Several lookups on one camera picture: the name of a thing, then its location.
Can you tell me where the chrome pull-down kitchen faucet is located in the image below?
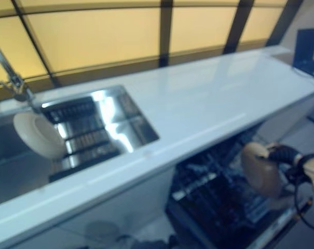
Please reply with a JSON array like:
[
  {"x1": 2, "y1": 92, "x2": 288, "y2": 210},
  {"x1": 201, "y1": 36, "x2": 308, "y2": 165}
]
[{"x1": 0, "y1": 36, "x2": 43, "y2": 115}]

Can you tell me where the stainless steel sink basin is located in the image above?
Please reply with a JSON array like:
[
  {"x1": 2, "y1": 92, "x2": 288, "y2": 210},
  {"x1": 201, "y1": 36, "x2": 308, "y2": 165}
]
[{"x1": 0, "y1": 85, "x2": 160, "y2": 208}]

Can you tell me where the cream ceramic plate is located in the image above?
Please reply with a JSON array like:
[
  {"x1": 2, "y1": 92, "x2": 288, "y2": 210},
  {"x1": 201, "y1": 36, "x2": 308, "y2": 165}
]
[
  {"x1": 13, "y1": 112, "x2": 67, "y2": 159},
  {"x1": 240, "y1": 142, "x2": 282, "y2": 199}
]

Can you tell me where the dark open laptop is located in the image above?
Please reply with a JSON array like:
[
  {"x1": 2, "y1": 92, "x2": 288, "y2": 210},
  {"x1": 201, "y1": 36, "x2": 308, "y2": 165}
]
[{"x1": 292, "y1": 27, "x2": 314, "y2": 76}]

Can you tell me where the dishwasher wire rack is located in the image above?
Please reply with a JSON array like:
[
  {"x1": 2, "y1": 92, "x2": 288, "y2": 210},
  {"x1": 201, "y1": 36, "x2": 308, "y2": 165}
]
[{"x1": 172, "y1": 129, "x2": 298, "y2": 227}]

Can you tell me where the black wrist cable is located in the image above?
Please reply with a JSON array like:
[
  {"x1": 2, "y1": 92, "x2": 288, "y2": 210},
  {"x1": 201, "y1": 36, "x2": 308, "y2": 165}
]
[{"x1": 286, "y1": 165, "x2": 314, "y2": 222}]

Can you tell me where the open dishwasher door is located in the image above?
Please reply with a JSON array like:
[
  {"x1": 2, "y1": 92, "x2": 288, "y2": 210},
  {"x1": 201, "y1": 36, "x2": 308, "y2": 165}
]
[{"x1": 166, "y1": 191, "x2": 314, "y2": 249}]

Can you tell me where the black steel roll-up rack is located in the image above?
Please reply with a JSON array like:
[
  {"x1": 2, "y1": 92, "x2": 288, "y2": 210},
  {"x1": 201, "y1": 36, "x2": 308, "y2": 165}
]
[{"x1": 40, "y1": 97, "x2": 121, "y2": 183}]

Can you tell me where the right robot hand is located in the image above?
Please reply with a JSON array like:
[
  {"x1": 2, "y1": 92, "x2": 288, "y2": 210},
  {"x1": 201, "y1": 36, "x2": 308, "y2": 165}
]
[{"x1": 265, "y1": 144, "x2": 304, "y2": 166}]

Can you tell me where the white glossy cabinet door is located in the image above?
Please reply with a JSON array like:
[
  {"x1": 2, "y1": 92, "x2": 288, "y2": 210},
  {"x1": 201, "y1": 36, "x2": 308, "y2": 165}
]
[
  {"x1": 62, "y1": 165, "x2": 179, "y2": 249},
  {"x1": 0, "y1": 224, "x2": 69, "y2": 249}
]

